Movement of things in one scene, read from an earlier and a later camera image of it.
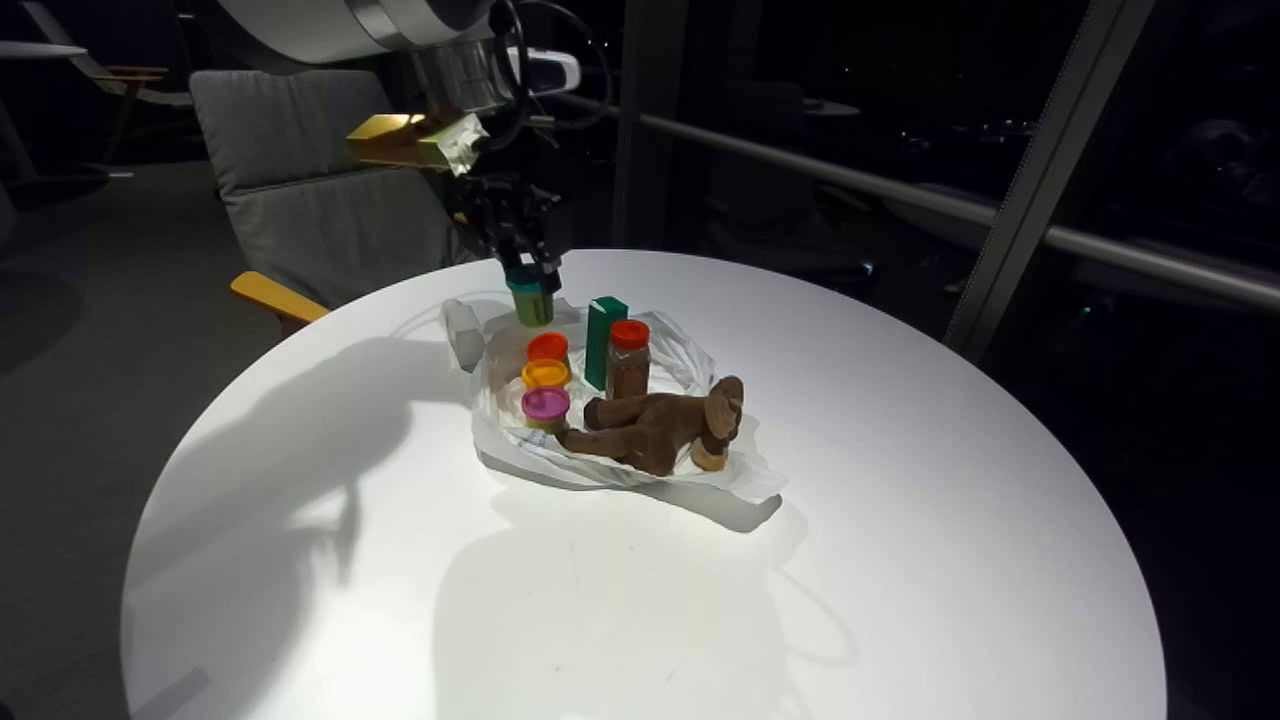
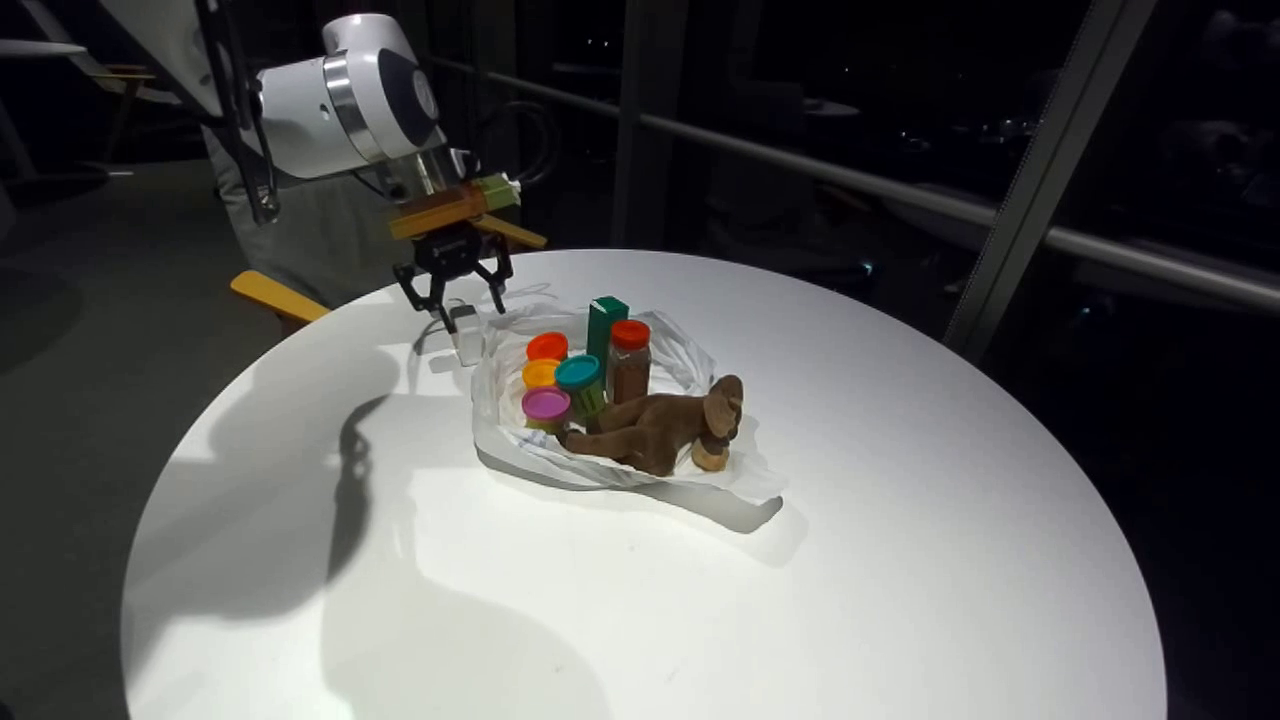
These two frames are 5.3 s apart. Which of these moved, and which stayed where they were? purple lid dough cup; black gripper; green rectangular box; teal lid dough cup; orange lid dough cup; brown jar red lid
Moved: black gripper; teal lid dough cup
Stayed: brown jar red lid; orange lid dough cup; purple lid dough cup; green rectangular box
